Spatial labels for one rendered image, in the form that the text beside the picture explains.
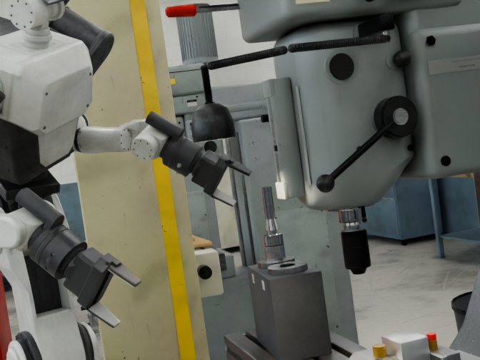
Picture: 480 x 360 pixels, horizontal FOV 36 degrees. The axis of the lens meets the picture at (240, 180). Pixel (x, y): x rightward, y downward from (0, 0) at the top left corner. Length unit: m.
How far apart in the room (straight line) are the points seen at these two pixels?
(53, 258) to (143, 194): 1.59
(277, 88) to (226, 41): 9.52
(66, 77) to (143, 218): 1.43
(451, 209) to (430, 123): 7.64
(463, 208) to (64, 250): 7.54
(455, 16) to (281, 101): 0.33
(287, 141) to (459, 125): 0.30
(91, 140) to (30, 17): 0.47
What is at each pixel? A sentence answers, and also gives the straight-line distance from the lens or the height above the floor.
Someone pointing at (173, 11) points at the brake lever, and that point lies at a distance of 1.37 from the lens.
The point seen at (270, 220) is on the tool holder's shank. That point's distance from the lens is 1.75.
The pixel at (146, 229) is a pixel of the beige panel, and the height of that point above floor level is 1.15.
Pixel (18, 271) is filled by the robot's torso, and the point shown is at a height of 1.23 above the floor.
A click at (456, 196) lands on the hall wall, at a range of 8.81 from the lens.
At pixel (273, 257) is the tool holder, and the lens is 1.75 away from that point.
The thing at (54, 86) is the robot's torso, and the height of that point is 1.62.
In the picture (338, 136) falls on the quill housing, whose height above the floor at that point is 1.44.
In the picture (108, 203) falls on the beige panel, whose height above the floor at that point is 1.28.
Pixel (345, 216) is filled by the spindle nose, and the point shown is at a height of 1.29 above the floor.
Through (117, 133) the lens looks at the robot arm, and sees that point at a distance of 1.91.
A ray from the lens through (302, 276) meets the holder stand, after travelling 1.63.
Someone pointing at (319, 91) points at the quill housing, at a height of 1.52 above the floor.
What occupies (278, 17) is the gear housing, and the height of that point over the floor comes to 1.64.
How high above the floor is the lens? 1.45
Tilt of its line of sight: 3 degrees down
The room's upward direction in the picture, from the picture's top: 8 degrees counter-clockwise
